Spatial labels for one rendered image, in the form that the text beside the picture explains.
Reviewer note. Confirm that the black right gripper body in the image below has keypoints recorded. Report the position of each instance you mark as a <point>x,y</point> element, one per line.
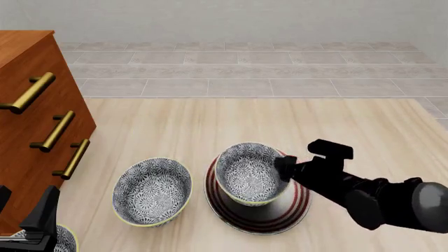
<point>302,170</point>

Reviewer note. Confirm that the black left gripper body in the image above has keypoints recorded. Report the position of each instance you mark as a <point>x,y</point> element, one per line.
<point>24,242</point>

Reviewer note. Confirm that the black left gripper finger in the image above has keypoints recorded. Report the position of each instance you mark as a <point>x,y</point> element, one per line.
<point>4,195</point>
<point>43,212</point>

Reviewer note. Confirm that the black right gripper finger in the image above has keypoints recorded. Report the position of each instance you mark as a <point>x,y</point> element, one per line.
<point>283,168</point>

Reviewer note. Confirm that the patterned black white bowl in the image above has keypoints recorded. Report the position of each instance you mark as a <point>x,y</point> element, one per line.
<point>245,173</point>
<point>66,240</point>
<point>150,189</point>

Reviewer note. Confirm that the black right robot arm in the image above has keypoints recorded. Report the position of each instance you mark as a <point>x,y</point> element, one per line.
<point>385,202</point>

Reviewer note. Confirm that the white plate with red rings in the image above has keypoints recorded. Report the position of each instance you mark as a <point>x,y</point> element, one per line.
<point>260,219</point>

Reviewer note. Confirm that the wooden cabinet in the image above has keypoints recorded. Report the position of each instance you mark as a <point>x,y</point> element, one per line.
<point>21,57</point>

